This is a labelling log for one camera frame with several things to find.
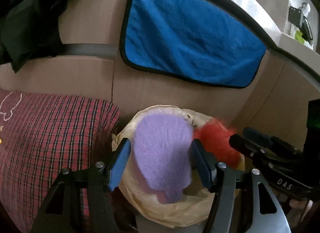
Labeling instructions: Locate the blue towel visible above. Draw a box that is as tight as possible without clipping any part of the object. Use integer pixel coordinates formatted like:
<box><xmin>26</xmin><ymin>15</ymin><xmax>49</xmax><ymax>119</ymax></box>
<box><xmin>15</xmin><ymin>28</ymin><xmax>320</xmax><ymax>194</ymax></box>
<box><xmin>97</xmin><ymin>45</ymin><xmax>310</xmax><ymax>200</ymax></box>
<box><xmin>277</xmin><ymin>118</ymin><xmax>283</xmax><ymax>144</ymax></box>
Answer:
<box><xmin>119</xmin><ymin>0</ymin><xmax>266</xmax><ymax>89</ymax></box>

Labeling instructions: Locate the trash bin with beige bag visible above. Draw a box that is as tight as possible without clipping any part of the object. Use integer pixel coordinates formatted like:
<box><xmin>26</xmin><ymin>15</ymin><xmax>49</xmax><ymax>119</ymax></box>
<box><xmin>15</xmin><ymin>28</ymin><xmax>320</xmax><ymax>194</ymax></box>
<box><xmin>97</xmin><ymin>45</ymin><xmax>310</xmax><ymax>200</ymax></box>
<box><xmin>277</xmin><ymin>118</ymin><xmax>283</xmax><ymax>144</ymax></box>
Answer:
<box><xmin>111</xmin><ymin>104</ymin><xmax>247</xmax><ymax>228</ymax></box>

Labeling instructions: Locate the red plaid tablecloth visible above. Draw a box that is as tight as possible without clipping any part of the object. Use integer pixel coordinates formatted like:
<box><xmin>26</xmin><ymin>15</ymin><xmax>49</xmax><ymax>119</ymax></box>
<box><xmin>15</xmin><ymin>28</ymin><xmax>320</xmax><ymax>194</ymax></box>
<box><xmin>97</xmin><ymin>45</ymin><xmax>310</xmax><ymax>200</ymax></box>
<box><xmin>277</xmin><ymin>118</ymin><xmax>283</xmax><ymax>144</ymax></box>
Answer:
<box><xmin>1</xmin><ymin>90</ymin><xmax>120</xmax><ymax>232</ymax></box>

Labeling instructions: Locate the black cloth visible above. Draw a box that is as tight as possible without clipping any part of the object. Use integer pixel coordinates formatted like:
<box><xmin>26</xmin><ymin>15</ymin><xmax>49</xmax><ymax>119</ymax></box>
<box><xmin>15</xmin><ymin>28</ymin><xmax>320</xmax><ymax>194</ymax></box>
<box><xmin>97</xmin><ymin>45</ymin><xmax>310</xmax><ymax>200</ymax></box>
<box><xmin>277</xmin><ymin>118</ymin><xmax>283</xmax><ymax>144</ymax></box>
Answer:
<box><xmin>1</xmin><ymin>0</ymin><xmax>69</xmax><ymax>72</ymax></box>

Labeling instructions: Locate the red plastic bag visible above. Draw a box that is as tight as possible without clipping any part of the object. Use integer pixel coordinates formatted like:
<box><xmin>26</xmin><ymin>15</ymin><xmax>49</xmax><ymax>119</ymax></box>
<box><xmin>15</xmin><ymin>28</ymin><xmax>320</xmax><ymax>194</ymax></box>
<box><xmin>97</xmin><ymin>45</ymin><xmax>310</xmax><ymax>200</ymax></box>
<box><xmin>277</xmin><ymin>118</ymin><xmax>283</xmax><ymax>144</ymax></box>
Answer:
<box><xmin>193</xmin><ymin>119</ymin><xmax>245</xmax><ymax>171</ymax></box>

